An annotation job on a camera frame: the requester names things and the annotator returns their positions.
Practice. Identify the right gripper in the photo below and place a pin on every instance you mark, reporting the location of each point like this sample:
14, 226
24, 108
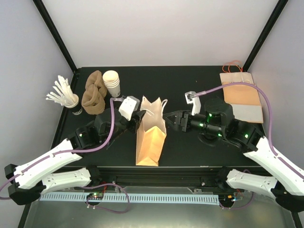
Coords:
180, 115

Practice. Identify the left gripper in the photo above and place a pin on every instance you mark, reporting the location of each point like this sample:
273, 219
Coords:
133, 128

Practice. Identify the brown paper bag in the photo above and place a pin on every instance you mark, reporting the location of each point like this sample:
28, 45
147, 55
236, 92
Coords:
151, 133
245, 102

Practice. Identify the brown cup carrier stack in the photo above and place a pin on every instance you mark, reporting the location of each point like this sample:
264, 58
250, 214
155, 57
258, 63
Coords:
93, 100

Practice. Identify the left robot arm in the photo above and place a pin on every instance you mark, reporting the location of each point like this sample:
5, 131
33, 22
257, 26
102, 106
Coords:
28, 182

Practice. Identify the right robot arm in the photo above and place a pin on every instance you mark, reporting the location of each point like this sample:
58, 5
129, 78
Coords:
217, 125

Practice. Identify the stack of paper cups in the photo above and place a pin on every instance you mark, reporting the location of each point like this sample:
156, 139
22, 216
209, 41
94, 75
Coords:
112, 82

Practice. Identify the flat brown paper bag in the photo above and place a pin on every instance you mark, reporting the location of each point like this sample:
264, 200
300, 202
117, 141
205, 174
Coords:
245, 102

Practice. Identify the cup of white stirrers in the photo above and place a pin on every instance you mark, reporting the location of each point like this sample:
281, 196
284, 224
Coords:
63, 94

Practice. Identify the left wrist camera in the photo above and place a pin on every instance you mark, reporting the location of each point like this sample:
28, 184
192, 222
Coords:
128, 106

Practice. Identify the orange bag handle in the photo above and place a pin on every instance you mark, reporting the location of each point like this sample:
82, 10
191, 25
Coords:
234, 63

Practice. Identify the light blue cable duct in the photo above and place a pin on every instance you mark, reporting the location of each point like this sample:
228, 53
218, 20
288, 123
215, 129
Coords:
131, 197

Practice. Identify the left black frame post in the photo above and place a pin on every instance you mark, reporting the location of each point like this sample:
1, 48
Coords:
55, 33

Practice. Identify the black frame post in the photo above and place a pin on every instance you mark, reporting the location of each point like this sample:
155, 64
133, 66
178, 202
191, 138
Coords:
55, 33
274, 16

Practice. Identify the right black frame post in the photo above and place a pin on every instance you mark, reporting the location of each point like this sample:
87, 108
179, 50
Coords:
274, 16

